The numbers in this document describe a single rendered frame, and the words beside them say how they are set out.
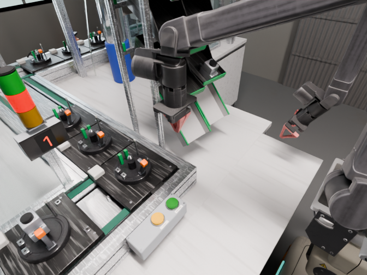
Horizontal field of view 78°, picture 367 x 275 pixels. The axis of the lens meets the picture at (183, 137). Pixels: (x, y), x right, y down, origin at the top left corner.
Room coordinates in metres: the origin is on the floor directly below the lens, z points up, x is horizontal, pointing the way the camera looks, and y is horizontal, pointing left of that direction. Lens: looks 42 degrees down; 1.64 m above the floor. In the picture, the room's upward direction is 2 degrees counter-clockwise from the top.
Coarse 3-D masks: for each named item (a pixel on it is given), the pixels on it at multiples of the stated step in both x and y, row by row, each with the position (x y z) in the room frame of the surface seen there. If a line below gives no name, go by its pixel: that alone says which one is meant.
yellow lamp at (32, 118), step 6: (36, 108) 0.52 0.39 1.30; (18, 114) 0.49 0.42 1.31; (24, 114) 0.49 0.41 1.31; (30, 114) 0.50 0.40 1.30; (36, 114) 0.51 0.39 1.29; (24, 120) 0.49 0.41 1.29; (30, 120) 0.49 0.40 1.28; (36, 120) 0.50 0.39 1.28; (42, 120) 0.52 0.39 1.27; (24, 126) 0.49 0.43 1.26; (30, 126) 0.49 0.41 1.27; (36, 126) 0.49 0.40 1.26
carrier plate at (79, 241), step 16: (48, 208) 0.42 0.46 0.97; (64, 208) 0.42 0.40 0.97; (16, 224) 0.37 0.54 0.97; (80, 224) 0.36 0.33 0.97; (16, 240) 0.32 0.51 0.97; (80, 240) 0.31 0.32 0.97; (96, 240) 0.31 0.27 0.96; (0, 256) 0.27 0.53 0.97; (16, 256) 0.27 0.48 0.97; (64, 256) 0.27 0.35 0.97; (80, 256) 0.27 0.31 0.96; (16, 272) 0.23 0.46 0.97; (32, 272) 0.23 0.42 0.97; (48, 272) 0.23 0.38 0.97; (64, 272) 0.23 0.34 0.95
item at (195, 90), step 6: (138, 36) 0.87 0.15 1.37; (138, 42) 0.85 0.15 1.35; (156, 42) 0.94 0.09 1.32; (156, 48) 0.93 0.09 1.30; (186, 60) 0.84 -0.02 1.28; (186, 66) 0.84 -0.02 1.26; (186, 72) 0.84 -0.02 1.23; (186, 78) 0.81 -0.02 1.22; (192, 78) 0.81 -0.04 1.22; (162, 84) 0.75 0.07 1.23; (192, 84) 0.79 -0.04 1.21; (198, 84) 0.79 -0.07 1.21; (192, 90) 0.76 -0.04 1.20; (198, 90) 0.74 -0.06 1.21
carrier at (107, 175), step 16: (112, 160) 0.63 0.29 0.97; (128, 160) 0.57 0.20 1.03; (160, 160) 0.62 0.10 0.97; (96, 176) 0.54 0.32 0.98; (112, 176) 0.55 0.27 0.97; (128, 176) 0.53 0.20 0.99; (144, 176) 0.53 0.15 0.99; (160, 176) 0.54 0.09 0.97; (112, 192) 0.48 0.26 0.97; (128, 192) 0.48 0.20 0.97; (144, 192) 0.47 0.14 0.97; (128, 208) 0.41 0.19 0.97
